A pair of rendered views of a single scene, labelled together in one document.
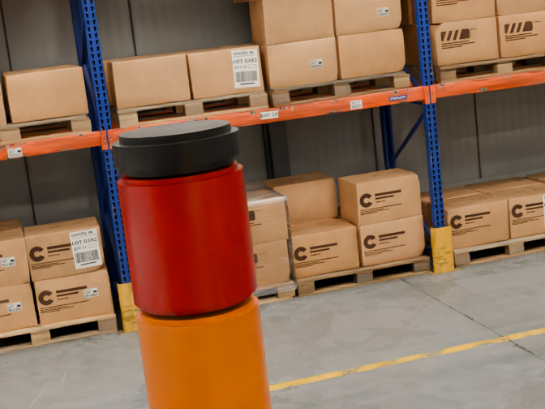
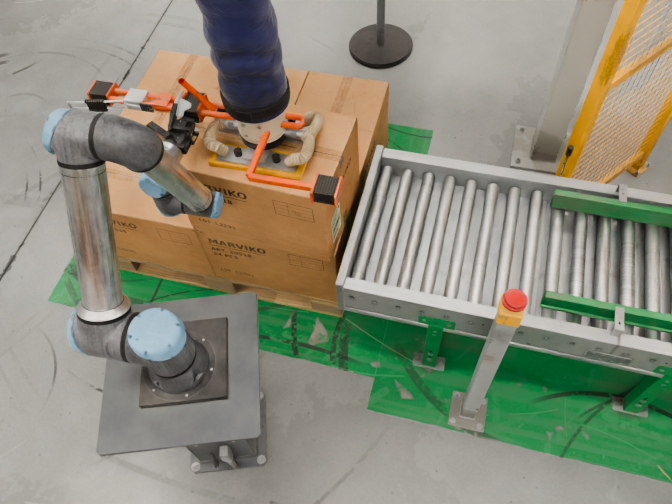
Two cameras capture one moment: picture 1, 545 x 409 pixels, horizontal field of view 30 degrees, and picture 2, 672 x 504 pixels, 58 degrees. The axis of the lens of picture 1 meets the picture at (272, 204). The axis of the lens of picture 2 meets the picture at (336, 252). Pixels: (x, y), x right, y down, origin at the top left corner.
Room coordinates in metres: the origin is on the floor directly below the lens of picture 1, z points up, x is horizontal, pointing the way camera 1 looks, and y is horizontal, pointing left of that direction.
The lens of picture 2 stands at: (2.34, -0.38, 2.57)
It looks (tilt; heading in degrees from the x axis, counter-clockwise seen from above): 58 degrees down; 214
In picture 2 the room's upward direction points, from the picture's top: 6 degrees counter-clockwise
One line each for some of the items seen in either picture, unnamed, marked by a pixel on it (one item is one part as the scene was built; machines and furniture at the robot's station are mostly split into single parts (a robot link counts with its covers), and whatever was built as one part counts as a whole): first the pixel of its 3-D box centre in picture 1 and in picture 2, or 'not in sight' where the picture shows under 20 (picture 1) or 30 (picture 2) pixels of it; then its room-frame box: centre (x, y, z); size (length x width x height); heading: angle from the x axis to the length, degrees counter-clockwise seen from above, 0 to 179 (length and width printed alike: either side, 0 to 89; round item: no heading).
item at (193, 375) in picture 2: not in sight; (175, 359); (2.01, -1.25, 0.82); 0.19 x 0.19 x 0.10
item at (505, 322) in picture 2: not in sight; (485, 368); (1.46, -0.40, 0.50); 0.07 x 0.07 x 1.00; 14
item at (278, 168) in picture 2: not in sight; (257, 157); (1.30, -1.38, 0.97); 0.34 x 0.10 x 0.05; 105
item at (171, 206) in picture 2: not in sight; (170, 197); (1.58, -1.55, 0.96); 0.12 x 0.09 x 0.12; 107
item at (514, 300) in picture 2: not in sight; (514, 301); (1.46, -0.40, 1.02); 0.07 x 0.07 x 0.04
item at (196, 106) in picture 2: not in sight; (193, 106); (1.28, -1.64, 1.07); 0.10 x 0.08 x 0.06; 15
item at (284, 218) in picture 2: not in sight; (270, 175); (1.21, -1.42, 0.74); 0.60 x 0.40 x 0.40; 101
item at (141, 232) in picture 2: not in sight; (244, 168); (0.99, -1.79, 0.34); 1.20 x 1.00 x 0.40; 104
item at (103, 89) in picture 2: not in sight; (103, 92); (1.36, -1.98, 1.07); 0.08 x 0.07 x 0.05; 105
